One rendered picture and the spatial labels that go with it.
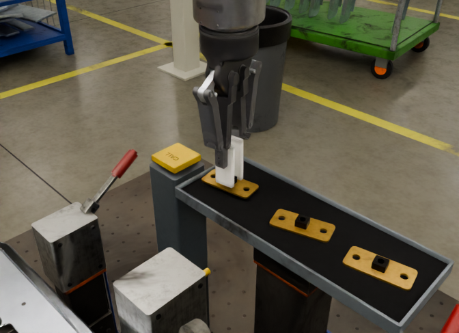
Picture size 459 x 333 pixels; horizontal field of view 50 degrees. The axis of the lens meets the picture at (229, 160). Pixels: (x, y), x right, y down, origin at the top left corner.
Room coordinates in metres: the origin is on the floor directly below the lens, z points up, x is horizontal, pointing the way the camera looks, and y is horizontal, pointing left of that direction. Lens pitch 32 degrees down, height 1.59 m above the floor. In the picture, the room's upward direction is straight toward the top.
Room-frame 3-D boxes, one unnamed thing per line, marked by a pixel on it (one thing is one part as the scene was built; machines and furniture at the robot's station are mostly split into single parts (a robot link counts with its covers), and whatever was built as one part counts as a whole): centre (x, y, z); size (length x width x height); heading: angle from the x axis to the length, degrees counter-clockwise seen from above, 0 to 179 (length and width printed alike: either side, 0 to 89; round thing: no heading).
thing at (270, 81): (3.05, -0.14, 0.36); 0.50 x 0.50 x 0.73
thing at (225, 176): (0.60, 0.01, 1.21); 0.03 x 0.01 x 0.07; 56
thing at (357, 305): (0.52, -0.10, 1.16); 0.37 x 0.14 x 0.02; 46
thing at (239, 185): (0.61, 0.00, 1.17); 0.08 x 0.04 x 0.01; 56
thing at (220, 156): (0.59, 0.02, 1.23); 0.03 x 0.01 x 0.05; 146
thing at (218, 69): (0.61, 0.00, 1.37); 0.08 x 0.07 x 0.09; 146
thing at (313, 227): (0.52, -0.10, 1.17); 0.08 x 0.04 x 0.01; 63
